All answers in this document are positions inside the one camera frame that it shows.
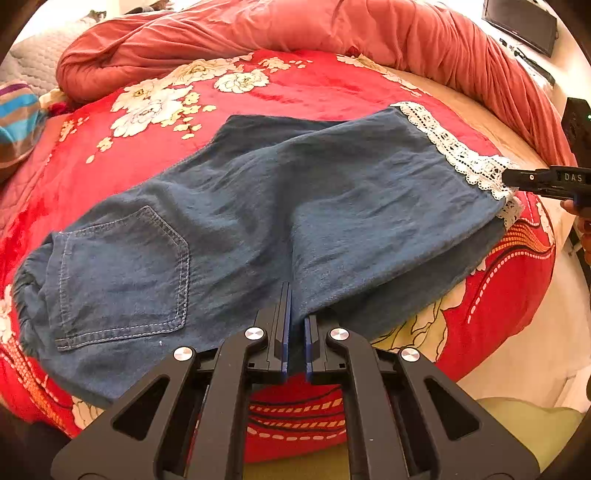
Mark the person's right hand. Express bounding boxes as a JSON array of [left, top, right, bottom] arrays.
[[560, 200, 591, 265]]

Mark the rust red rolled comforter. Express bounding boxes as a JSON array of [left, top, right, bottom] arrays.
[[56, 0, 576, 166]]

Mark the grey quilted pillow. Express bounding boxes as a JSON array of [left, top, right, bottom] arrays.
[[1, 29, 83, 97]]

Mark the black monitor screen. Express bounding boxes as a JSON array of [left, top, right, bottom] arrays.
[[483, 0, 558, 57]]

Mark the blue denim pants lace hem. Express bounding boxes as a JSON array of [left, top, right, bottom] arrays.
[[13, 102, 522, 407]]

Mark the red floral blanket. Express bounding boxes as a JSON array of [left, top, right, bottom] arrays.
[[1, 51, 558, 438]]

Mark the striped blue brown towel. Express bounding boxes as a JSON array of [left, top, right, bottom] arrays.
[[1, 81, 47, 176]]

